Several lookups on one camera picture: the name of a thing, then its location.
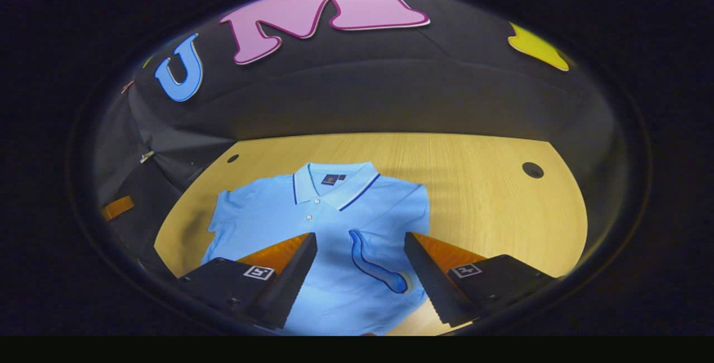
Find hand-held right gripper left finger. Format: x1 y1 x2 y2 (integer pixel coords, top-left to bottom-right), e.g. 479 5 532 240
177 232 318 330

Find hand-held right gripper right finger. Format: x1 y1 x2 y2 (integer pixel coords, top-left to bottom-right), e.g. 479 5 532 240
404 231 559 328

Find light blue T-shirt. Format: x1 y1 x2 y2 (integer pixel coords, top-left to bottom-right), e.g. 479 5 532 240
201 161 431 336

